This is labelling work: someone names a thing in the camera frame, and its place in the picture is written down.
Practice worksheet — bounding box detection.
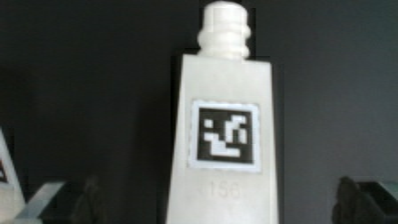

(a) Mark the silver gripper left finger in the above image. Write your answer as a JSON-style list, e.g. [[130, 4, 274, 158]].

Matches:
[[11, 177, 107, 224]]

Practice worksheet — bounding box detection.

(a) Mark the white stool leg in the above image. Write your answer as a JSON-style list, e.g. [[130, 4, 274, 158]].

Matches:
[[0, 129, 25, 222], [166, 1, 279, 224]]

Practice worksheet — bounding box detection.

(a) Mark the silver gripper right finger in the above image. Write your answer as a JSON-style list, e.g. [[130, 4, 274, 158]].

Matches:
[[333, 177, 398, 224]]

